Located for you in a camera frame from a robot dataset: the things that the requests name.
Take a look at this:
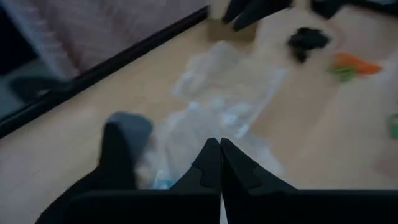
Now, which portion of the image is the black table clamp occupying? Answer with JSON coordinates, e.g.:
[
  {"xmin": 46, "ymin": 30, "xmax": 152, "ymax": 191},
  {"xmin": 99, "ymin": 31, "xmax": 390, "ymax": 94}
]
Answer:
[{"xmin": 9, "ymin": 75, "xmax": 69, "ymax": 103}]

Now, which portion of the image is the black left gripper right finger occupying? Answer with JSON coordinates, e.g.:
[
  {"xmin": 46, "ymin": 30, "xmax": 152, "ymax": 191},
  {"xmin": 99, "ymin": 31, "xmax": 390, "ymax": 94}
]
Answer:
[{"xmin": 220, "ymin": 138, "xmax": 398, "ymax": 224}]

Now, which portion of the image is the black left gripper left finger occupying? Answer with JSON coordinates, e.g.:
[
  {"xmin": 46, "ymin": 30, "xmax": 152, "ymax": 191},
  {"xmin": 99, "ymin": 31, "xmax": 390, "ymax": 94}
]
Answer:
[{"xmin": 62, "ymin": 138, "xmax": 222, "ymax": 224}]

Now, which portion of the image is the black rubber band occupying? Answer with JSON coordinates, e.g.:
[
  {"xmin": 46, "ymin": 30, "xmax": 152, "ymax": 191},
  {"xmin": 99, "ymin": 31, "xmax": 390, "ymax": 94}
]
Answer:
[{"xmin": 286, "ymin": 26, "xmax": 331, "ymax": 63}]

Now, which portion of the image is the small cardboard box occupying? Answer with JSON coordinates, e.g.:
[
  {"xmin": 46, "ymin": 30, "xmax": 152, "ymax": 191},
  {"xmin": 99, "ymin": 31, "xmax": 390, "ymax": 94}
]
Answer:
[{"xmin": 207, "ymin": 0, "xmax": 259, "ymax": 44}]

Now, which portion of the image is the orange rubber band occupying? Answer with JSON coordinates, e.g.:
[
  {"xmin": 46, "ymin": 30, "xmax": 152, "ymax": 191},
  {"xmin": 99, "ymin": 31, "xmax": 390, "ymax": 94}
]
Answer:
[{"xmin": 333, "ymin": 52, "xmax": 384, "ymax": 77}]

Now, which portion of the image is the black aluminium table frame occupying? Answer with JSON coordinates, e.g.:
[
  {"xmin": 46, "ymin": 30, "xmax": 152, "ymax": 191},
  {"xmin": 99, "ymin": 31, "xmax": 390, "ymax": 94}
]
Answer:
[{"xmin": 0, "ymin": 0, "xmax": 398, "ymax": 139}]

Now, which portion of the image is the pink chevron cloth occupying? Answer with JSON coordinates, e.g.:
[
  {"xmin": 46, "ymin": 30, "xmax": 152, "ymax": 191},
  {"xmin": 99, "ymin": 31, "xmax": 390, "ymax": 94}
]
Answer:
[{"xmin": 0, "ymin": 0, "xmax": 210, "ymax": 82}]

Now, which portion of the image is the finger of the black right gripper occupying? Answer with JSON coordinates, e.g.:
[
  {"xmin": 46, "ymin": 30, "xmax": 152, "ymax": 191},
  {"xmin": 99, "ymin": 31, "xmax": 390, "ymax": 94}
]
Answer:
[
  {"xmin": 233, "ymin": 0, "xmax": 293, "ymax": 32},
  {"xmin": 222, "ymin": 0, "xmax": 249, "ymax": 24}
]

